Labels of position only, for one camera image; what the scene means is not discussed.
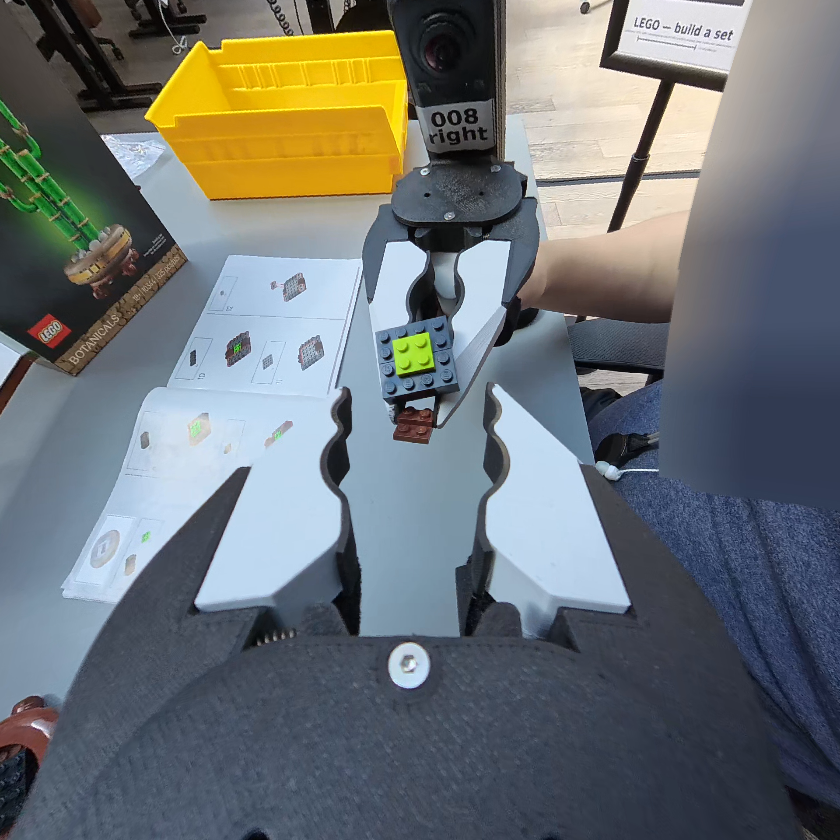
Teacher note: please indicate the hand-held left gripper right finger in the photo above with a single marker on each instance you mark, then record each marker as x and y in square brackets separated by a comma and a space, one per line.
[551, 525]

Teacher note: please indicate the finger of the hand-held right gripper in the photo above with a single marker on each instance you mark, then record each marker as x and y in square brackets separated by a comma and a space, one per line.
[485, 289]
[394, 282]

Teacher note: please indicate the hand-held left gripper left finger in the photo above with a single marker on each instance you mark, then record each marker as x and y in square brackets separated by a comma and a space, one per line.
[275, 525]

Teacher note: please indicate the black and lime brick assembly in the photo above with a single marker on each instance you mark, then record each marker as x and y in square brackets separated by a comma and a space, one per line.
[413, 351]

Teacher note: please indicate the small brown brick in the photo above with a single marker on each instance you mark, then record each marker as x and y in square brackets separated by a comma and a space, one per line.
[415, 428]

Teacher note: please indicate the person's right forearm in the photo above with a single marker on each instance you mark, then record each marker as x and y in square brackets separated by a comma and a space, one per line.
[610, 269]

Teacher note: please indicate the grey desk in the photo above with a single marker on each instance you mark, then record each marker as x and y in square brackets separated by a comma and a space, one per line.
[295, 226]

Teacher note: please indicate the white instruction booklet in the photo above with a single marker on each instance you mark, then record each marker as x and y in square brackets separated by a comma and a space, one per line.
[275, 321]

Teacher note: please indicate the person's blue clothing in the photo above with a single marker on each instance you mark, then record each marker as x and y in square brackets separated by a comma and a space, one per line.
[722, 590]

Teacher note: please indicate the yellow plastic bin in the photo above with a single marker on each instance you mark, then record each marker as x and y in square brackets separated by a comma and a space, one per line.
[275, 138]

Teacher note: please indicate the black framed sign stand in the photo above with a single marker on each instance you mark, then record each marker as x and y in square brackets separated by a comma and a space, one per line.
[682, 33]

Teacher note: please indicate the clear plastic bag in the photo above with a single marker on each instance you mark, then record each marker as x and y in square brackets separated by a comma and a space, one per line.
[134, 154]

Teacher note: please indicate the round brown brick pot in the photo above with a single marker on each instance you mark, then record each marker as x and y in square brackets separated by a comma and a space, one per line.
[29, 728]

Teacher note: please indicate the dark brick set box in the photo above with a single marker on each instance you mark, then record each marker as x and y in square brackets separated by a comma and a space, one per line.
[65, 229]

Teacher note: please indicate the black equipment stand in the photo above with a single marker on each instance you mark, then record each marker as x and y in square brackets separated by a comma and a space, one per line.
[161, 16]
[98, 65]

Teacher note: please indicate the black studded plate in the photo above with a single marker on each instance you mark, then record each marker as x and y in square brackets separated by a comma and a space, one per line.
[13, 781]

